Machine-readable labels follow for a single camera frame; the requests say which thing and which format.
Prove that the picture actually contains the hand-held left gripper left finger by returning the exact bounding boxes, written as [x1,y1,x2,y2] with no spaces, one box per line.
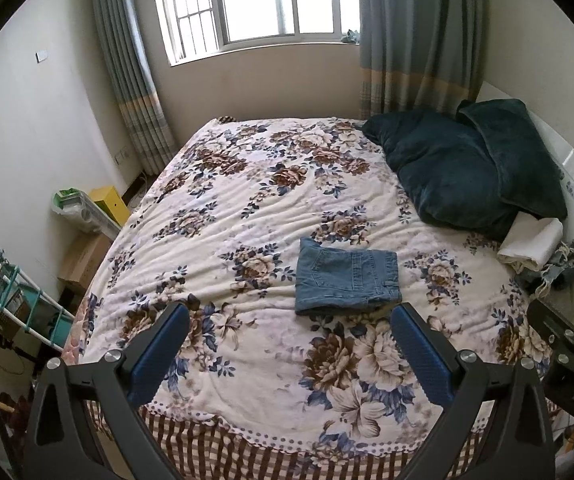
[22,302,190,480]

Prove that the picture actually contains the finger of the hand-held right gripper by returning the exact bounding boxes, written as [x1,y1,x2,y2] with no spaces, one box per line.
[526,299,574,356]

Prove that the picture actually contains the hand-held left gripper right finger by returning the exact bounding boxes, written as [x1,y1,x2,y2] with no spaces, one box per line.
[389,302,555,480]

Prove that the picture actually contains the blue denim pants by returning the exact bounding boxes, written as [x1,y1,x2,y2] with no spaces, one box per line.
[294,237,403,317]

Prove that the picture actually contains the frayed denim cloth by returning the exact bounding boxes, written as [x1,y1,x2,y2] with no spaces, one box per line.
[514,239,574,296]

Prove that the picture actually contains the white folded cloth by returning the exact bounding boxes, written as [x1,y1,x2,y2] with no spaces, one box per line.
[496,212,565,273]

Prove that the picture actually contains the cardboard box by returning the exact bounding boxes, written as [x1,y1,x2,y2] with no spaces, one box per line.
[57,232,115,293]

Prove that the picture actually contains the teal storage rack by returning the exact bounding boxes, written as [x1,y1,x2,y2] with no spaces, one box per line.
[0,245,76,356]

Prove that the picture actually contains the yellow box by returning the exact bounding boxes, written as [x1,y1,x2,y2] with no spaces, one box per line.
[89,185,132,228]

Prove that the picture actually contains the small dark teal pillow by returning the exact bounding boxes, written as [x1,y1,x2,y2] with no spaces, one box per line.
[456,98,568,221]

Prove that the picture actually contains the large dark teal pillow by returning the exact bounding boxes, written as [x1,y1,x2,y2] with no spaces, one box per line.
[362,109,518,233]

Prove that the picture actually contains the floral bed blanket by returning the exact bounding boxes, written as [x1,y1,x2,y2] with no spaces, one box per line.
[62,116,560,480]

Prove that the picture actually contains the grey-blue striped curtain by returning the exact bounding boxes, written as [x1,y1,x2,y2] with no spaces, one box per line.
[89,0,178,176]
[357,0,490,121]

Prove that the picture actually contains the window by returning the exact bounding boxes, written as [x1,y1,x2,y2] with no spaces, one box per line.
[149,0,363,66]

